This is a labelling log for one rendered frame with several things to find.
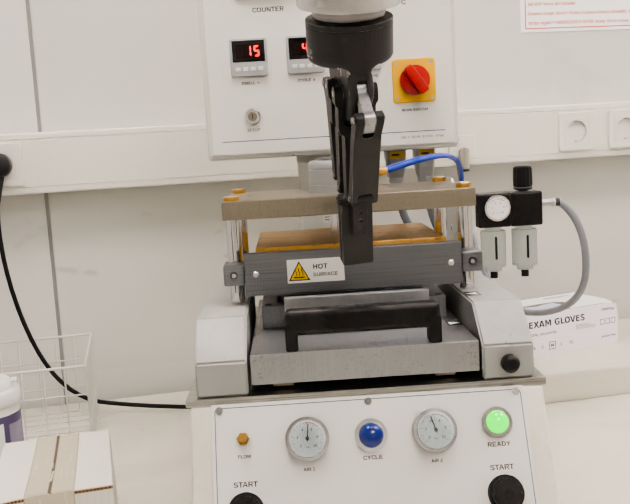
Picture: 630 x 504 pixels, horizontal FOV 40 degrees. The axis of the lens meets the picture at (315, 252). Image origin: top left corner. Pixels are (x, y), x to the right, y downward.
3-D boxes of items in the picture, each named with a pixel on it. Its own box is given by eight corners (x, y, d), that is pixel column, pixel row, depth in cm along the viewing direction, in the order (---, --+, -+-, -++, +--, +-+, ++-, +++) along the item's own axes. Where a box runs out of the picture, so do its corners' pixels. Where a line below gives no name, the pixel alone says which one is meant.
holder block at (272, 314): (266, 301, 109) (265, 281, 108) (422, 291, 109) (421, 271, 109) (263, 329, 92) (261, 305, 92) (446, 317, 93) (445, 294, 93)
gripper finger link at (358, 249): (370, 193, 81) (372, 196, 80) (371, 258, 84) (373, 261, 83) (339, 197, 80) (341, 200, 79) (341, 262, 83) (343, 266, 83)
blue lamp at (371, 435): (358, 449, 81) (356, 424, 81) (384, 448, 81) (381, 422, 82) (359, 448, 79) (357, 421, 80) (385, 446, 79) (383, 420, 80)
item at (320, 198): (239, 257, 115) (232, 160, 113) (468, 243, 116) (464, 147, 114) (227, 287, 91) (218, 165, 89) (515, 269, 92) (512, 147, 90)
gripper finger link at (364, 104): (366, 59, 74) (384, 74, 69) (368, 117, 76) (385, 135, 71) (339, 62, 73) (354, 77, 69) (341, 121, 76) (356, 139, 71)
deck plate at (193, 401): (221, 314, 127) (221, 307, 127) (454, 299, 128) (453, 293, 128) (185, 408, 82) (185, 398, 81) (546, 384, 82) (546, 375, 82)
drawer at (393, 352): (261, 328, 111) (257, 268, 110) (429, 317, 112) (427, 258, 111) (252, 393, 82) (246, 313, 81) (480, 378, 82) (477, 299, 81)
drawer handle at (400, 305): (286, 347, 83) (283, 307, 83) (439, 338, 84) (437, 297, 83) (286, 352, 81) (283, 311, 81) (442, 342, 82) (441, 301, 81)
